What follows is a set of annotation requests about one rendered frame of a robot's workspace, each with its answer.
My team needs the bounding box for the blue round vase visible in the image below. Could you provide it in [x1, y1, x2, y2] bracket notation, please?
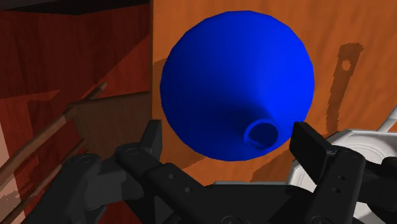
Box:
[159, 10, 316, 162]

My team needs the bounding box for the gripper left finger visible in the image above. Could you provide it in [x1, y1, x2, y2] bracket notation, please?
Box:
[24, 119, 206, 224]

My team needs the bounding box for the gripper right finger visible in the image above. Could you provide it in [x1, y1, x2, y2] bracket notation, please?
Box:
[289, 121, 397, 224]

